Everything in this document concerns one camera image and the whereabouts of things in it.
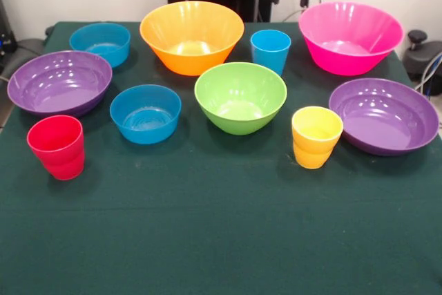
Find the blue plastic cup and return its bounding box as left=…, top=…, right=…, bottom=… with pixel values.
left=250, top=29, right=292, bottom=77

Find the pink plastic bowl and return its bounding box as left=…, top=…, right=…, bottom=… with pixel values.
left=298, top=1, right=405, bottom=77

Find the orange plastic bowl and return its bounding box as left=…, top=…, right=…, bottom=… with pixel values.
left=139, top=0, right=245, bottom=77

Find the green plastic bowl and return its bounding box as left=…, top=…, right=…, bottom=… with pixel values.
left=193, top=61, right=288, bottom=136

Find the black clamp with knob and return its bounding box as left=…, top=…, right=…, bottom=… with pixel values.
left=402, top=29, right=442, bottom=80

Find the purple plastic bowl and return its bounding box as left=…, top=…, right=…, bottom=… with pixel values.
left=6, top=50, right=113, bottom=118
left=328, top=77, right=440, bottom=157

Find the yellow plastic cup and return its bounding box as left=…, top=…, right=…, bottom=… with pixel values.
left=291, top=106, right=345, bottom=170

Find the small blue plastic bowl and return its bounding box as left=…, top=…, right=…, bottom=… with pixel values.
left=109, top=84, right=182, bottom=145
left=68, top=21, right=131, bottom=68

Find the dark green tablecloth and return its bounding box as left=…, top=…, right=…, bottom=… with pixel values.
left=0, top=20, right=442, bottom=295

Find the grey rounded base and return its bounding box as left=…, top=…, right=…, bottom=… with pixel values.
left=13, top=37, right=48, bottom=64

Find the red plastic cup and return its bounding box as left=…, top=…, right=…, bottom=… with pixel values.
left=26, top=114, right=86, bottom=181

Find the black equipment box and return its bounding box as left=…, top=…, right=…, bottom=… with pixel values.
left=0, top=0, right=18, bottom=71

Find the bundle of light cables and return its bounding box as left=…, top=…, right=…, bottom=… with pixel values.
left=414, top=51, right=442, bottom=97

